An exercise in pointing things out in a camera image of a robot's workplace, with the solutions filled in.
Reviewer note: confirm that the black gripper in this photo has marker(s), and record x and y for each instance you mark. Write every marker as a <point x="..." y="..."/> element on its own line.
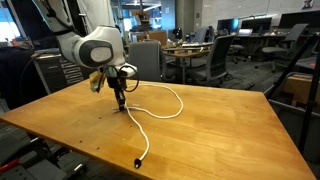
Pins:
<point x="116" y="82"/>

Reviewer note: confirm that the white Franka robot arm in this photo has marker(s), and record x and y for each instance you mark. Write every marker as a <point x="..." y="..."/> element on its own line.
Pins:
<point x="73" y="46"/>

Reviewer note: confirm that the grey fabric office chair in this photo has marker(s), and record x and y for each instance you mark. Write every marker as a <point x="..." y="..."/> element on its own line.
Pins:
<point x="146" y="61"/>

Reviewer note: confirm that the black drawer cabinet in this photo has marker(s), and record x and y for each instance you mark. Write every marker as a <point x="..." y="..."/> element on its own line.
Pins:
<point x="60" y="76"/>

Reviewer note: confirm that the wooden top desk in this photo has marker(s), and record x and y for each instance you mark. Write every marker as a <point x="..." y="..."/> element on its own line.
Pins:
<point x="186" y="52"/>

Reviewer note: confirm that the white fabric curtain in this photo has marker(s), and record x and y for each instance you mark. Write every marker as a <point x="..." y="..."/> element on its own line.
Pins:
<point x="100" y="13"/>

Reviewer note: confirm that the dark grey swivel chair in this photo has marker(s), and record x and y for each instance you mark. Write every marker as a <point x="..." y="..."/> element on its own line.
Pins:
<point x="218" y="56"/>

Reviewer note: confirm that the black computer monitor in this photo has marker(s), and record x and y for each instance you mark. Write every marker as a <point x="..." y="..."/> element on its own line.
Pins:
<point x="298" y="19"/>
<point x="256" y="23"/>
<point x="228" y="24"/>

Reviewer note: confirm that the open laptop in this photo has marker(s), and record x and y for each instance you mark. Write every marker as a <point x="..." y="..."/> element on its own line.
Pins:
<point x="245" y="32"/>

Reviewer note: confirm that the grey plastic bin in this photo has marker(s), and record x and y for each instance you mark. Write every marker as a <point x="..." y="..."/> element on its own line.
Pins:
<point x="290" y="123"/>

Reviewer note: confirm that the brown cardboard piece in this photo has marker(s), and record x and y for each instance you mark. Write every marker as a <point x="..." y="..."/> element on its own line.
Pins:
<point x="298" y="88"/>

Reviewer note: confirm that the black tripod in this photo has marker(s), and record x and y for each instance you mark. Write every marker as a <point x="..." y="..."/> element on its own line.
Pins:
<point x="311" y="100"/>

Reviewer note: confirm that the tan wrist camera block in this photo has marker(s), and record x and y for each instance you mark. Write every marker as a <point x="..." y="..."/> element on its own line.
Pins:
<point x="96" y="81"/>

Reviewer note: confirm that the drone wall picture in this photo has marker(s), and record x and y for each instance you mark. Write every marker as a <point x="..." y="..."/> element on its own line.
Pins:
<point x="308" y="4"/>

